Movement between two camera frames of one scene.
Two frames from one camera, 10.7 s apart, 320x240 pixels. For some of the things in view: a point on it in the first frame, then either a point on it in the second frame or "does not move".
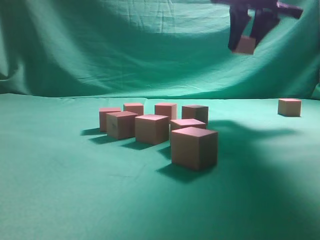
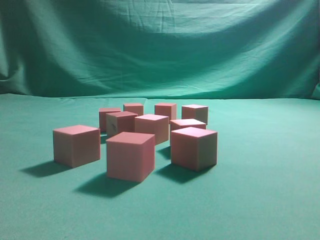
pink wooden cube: [168, 109] does not move
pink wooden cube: [136, 108] does not move
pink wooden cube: [178, 124] does not move
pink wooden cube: [288, 107] → [76, 145]
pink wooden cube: [102, 117] does not move
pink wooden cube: [246, 44] → [131, 156]
